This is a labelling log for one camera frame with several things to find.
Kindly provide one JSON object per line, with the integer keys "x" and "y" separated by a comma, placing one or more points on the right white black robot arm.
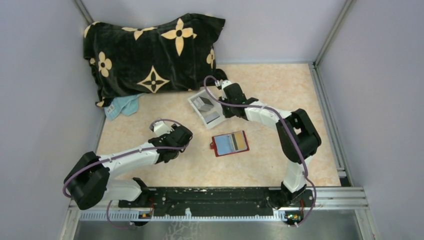
{"x": 297, "y": 134}

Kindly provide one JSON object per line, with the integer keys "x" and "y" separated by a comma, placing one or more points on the grey card stack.
{"x": 203, "y": 104}

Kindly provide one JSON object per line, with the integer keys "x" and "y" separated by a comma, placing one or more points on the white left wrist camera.
{"x": 161, "y": 128}

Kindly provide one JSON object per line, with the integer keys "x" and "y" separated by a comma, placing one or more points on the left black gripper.
{"x": 173, "y": 126}

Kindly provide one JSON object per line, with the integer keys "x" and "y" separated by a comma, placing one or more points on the grey single card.
{"x": 211, "y": 117}

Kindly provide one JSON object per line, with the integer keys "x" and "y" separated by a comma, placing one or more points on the light blue cloth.
{"x": 125, "y": 105}

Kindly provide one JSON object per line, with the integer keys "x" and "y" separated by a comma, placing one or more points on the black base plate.
{"x": 218, "y": 202}

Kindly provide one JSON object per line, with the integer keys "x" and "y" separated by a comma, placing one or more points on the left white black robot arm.
{"x": 94, "y": 178}

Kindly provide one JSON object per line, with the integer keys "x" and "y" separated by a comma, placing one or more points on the black floral pillow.
{"x": 176, "y": 56}

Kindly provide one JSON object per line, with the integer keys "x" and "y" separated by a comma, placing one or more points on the white plastic card box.
{"x": 201, "y": 114}

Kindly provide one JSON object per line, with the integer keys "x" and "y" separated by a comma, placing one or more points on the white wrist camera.
{"x": 161, "y": 128}
{"x": 224, "y": 84}

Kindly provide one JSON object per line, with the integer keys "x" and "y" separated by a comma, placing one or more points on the gold black credit card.
{"x": 239, "y": 141}

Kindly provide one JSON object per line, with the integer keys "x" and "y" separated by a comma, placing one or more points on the aluminium front rail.
{"x": 324, "y": 198}

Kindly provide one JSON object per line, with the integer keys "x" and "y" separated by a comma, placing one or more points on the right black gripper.
{"x": 228, "y": 114}

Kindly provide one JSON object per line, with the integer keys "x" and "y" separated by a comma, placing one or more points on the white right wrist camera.
{"x": 224, "y": 84}

